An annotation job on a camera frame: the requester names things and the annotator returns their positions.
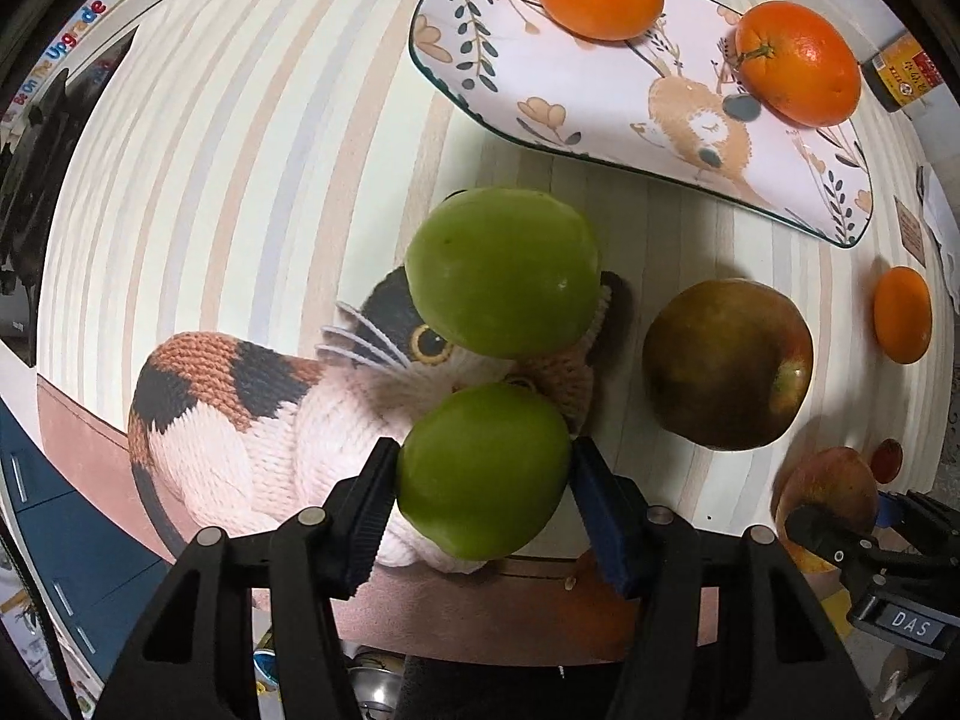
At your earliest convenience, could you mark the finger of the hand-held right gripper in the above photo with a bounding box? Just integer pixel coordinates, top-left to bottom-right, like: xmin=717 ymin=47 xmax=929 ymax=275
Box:
xmin=786 ymin=506 xmax=882 ymax=567
xmin=877 ymin=490 xmax=960 ymax=550

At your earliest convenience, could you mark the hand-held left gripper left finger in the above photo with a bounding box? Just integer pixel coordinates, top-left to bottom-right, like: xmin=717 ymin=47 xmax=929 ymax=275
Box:
xmin=111 ymin=436 xmax=402 ymax=720

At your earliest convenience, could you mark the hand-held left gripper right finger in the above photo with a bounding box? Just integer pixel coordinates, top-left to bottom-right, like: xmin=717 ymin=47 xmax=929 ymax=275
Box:
xmin=571 ymin=436 xmax=875 ymax=720

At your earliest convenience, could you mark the brownish red apple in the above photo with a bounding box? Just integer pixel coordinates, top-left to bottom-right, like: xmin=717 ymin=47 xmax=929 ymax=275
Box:
xmin=642 ymin=279 xmax=815 ymax=452
xmin=772 ymin=446 xmax=880 ymax=577

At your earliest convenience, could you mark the red cherry tomato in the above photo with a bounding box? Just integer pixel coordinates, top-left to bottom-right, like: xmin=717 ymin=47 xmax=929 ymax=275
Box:
xmin=870 ymin=439 xmax=905 ymax=485

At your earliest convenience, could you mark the green apple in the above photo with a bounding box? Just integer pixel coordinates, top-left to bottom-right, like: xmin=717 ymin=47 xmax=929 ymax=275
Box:
xmin=403 ymin=187 xmax=603 ymax=361
xmin=395 ymin=381 xmax=575 ymax=562

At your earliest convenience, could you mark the oval floral print plate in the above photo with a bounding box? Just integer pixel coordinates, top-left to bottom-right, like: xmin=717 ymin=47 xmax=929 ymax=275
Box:
xmin=409 ymin=0 xmax=875 ymax=248

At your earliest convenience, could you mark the shiny metal bowl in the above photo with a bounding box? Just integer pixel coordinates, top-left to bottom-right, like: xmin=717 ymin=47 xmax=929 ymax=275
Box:
xmin=346 ymin=645 xmax=406 ymax=720

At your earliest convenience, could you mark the small brown card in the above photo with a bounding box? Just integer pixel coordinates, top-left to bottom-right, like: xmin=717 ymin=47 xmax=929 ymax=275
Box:
xmin=896 ymin=199 xmax=927 ymax=252

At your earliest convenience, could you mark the white folded paper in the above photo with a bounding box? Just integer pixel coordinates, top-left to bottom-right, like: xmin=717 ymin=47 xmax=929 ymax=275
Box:
xmin=919 ymin=165 xmax=960 ymax=278

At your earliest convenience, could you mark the blue cabinet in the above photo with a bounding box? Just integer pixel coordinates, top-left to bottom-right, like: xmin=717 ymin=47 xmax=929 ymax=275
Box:
xmin=0 ymin=390 xmax=166 ymax=691

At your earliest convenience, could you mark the striped cat print mat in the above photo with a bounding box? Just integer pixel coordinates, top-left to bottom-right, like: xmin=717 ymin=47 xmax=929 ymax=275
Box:
xmin=34 ymin=0 xmax=950 ymax=665

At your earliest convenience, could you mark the dark sauce bottle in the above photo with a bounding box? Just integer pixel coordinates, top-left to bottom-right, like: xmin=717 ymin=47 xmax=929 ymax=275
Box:
xmin=861 ymin=30 xmax=942 ymax=113

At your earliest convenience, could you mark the black gas stove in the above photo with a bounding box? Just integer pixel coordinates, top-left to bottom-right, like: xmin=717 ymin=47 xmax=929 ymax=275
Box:
xmin=0 ymin=67 xmax=76 ymax=301

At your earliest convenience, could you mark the colourful wall sticker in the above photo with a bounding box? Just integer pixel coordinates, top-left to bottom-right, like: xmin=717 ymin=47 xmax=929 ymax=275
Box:
xmin=0 ymin=0 xmax=155 ymax=128

